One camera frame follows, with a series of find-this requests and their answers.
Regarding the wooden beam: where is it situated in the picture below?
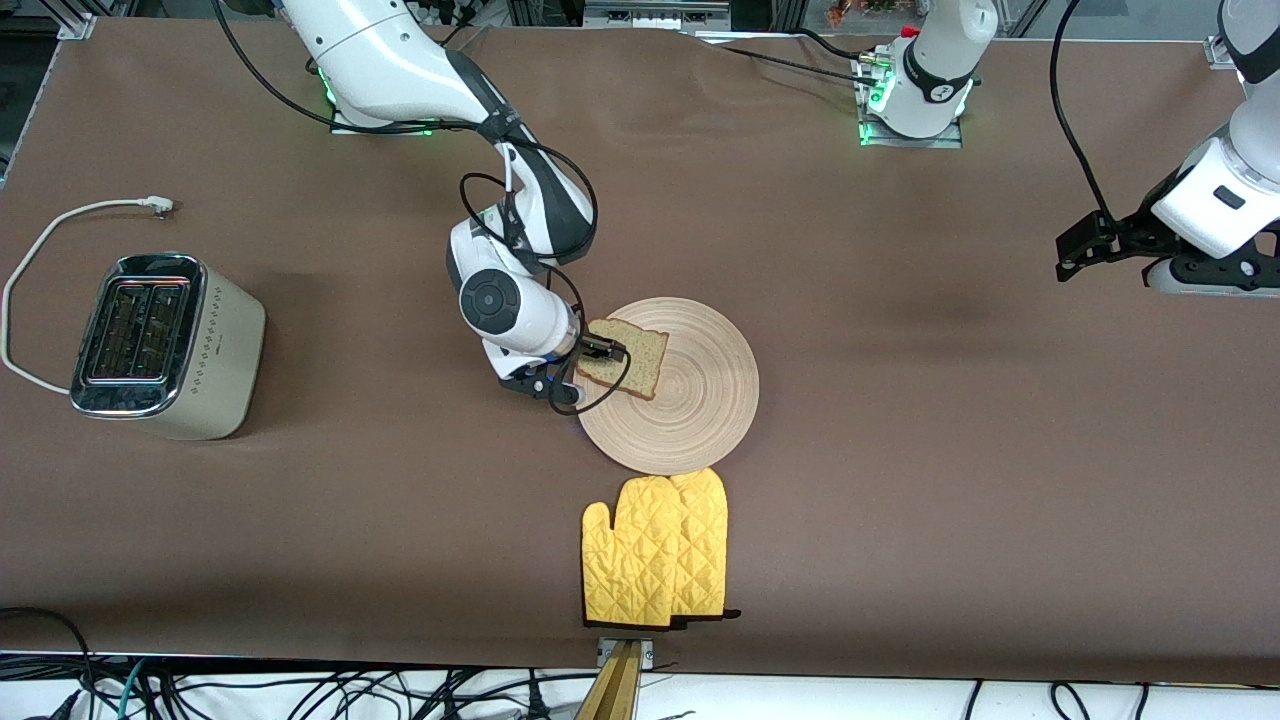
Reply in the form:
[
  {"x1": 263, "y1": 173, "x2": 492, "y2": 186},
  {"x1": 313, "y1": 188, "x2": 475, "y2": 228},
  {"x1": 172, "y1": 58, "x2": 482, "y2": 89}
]
[{"x1": 575, "y1": 640, "x2": 641, "y2": 720}]

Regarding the white toaster power cable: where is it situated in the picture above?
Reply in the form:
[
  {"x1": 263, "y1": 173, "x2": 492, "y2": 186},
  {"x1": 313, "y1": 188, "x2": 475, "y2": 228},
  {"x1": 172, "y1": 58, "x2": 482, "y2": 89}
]
[{"x1": 0, "y1": 196, "x2": 181, "y2": 394}]

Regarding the cream and chrome toaster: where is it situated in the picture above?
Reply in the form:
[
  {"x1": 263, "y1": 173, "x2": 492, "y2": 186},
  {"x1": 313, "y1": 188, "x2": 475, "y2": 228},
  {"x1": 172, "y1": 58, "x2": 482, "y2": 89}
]
[{"x1": 68, "y1": 252, "x2": 267, "y2": 442}]

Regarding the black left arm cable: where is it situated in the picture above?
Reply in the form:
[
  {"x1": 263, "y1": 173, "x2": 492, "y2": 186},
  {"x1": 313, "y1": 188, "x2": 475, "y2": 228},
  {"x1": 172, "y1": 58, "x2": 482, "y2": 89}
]
[{"x1": 1048, "y1": 0, "x2": 1116, "y2": 221}]

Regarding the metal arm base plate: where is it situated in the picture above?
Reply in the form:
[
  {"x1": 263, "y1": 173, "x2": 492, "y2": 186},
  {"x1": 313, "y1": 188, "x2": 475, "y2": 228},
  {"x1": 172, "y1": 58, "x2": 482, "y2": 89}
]
[
  {"x1": 328, "y1": 95, "x2": 441, "y2": 137},
  {"x1": 857, "y1": 50, "x2": 966, "y2": 149}
]

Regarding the round wooden plate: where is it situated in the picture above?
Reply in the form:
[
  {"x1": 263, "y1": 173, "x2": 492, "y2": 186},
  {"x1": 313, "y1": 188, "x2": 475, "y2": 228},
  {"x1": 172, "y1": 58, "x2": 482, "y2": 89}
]
[{"x1": 572, "y1": 297, "x2": 760, "y2": 477}]

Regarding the metal beam bracket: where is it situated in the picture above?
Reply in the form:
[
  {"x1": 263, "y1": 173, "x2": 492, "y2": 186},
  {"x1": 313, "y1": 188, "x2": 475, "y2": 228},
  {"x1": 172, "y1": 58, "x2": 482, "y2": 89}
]
[{"x1": 597, "y1": 637, "x2": 655, "y2": 669}]

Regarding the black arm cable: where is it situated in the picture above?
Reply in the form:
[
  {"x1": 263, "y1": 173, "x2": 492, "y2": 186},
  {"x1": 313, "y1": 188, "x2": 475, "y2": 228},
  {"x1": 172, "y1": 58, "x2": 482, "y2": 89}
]
[
  {"x1": 210, "y1": 0, "x2": 633, "y2": 416},
  {"x1": 1048, "y1": 0, "x2": 1116, "y2": 221}
]

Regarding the yellow quilted oven mitt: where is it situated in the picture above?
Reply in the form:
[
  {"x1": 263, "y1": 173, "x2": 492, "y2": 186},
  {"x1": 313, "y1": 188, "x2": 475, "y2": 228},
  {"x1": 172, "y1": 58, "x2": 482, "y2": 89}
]
[
  {"x1": 582, "y1": 477, "x2": 693, "y2": 630},
  {"x1": 668, "y1": 467, "x2": 743, "y2": 627}
]

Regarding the grey equipment box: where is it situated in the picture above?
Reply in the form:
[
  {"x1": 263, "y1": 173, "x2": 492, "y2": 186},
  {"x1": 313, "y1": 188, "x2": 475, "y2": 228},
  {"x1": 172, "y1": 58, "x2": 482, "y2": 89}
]
[{"x1": 583, "y1": 0, "x2": 731, "y2": 31}]

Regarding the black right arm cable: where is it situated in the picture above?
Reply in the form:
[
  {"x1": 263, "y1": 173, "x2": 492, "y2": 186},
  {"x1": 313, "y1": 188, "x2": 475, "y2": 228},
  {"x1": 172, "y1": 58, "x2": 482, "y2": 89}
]
[{"x1": 210, "y1": 0, "x2": 633, "y2": 416}]

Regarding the brown table cover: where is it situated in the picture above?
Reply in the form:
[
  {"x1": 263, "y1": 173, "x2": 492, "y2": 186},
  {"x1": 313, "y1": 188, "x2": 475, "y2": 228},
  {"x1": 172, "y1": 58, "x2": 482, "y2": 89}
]
[{"x1": 0, "y1": 15, "x2": 1280, "y2": 686}]

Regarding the black floor cable tangle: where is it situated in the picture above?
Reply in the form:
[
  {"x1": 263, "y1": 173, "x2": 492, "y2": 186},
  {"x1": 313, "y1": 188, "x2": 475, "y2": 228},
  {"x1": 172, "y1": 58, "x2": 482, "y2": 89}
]
[{"x1": 0, "y1": 605, "x2": 581, "y2": 720}]

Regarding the black table cable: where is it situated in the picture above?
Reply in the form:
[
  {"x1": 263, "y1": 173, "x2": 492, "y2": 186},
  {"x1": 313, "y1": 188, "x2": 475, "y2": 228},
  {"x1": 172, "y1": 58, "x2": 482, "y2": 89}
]
[{"x1": 712, "y1": 40, "x2": 881, "y2": 87}]

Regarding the brown bread slice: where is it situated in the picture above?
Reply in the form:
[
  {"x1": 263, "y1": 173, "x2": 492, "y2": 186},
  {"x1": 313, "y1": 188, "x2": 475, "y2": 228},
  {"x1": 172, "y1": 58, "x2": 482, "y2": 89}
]
[{"x1": 577, "y1": 318, "x2": 669, "y2": 401}]

